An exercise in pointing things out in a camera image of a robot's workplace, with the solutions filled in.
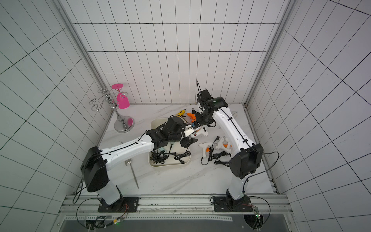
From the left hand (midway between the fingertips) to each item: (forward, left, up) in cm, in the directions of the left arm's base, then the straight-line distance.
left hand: (191, 136), depth 79 cm
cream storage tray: (-4, +12, -17) cm, 21 cm away
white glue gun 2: (+4, -23, -17) cm, 28 cm away
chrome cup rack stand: (+20, +51, -17) cm, 58 cm away
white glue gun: (+2, -10, -17) cm, 20 cm away
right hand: (+8, -3, +3) cm, 9 cm away
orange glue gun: (+28, -2, -17) cm, 32 cm away
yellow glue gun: (+32, +7, -17) cm, 36 cm away
